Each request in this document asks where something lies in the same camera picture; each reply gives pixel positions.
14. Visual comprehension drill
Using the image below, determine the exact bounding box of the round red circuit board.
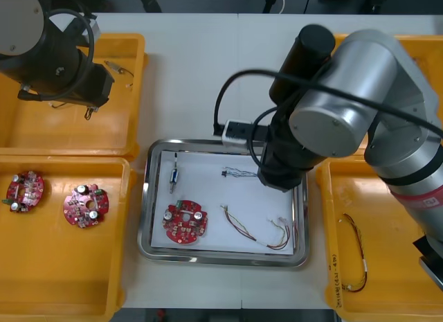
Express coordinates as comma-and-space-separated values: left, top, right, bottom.
162, 199, 210, 246
63, 184, 110, 229
1, 170, 46, 214

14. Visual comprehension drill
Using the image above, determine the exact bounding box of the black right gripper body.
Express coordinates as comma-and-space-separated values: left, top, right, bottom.
257, 147, 308, 193

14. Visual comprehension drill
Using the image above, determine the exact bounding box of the blue-white twisted wire harness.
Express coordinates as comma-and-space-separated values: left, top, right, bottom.
220, 167, 260, 180

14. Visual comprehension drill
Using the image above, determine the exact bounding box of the white sheet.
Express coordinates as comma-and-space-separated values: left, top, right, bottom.
150, 150, 296, 256

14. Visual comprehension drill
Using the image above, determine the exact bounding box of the red green-yellow wire harness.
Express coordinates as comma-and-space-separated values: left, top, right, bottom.
220, 204, 298, 251

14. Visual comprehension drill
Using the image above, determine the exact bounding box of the steel tray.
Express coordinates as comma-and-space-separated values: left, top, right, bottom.
137, 138, 309, 268

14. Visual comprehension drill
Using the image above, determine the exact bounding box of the red yellow wire harness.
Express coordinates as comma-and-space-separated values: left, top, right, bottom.
338, 213, 370, 292

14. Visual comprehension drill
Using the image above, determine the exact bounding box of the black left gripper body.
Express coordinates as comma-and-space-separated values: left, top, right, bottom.
74, 64, 116, 110

